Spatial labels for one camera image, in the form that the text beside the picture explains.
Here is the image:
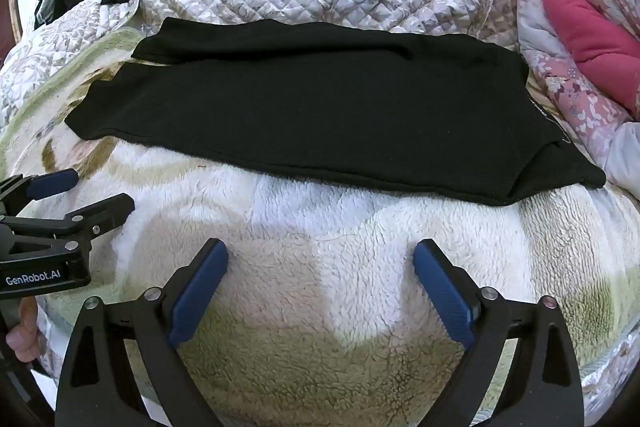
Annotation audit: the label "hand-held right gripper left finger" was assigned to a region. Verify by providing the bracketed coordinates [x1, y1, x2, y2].
[54, 238, 230, 427]

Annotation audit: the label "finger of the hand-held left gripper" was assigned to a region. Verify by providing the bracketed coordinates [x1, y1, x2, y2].
[0, 193, 136, 253]
[0, 169, 80, 204]

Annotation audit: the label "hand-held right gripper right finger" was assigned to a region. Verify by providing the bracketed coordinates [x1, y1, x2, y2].
[413, 238, 585, 427]

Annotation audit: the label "black pants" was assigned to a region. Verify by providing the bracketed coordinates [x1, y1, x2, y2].
[64, 18, 607, 208]

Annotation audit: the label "person's left hand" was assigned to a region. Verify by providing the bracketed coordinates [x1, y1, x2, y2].
[6, 299, 41, 363]

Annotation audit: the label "floral fleece blanket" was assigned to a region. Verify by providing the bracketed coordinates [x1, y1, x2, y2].
[0, 29, 640, 427]

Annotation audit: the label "pink floral comforter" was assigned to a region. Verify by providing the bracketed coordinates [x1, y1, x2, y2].
[512, 0, 640, 198]

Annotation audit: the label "plain pink cloth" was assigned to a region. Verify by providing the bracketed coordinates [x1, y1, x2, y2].
[543, 0, 640, 120]

